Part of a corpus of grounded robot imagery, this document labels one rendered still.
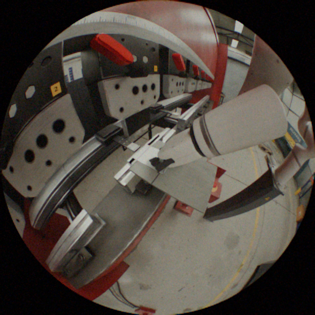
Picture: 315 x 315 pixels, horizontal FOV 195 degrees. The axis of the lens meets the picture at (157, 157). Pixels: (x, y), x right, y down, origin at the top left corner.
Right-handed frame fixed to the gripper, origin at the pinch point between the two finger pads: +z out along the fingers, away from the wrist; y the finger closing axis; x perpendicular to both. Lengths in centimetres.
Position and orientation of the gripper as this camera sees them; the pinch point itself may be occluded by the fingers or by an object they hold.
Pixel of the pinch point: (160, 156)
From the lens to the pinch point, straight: 29.9
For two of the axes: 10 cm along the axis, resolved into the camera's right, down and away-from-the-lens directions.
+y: -5.5, 6.3, -5.4
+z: -5.4, 2.2, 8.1
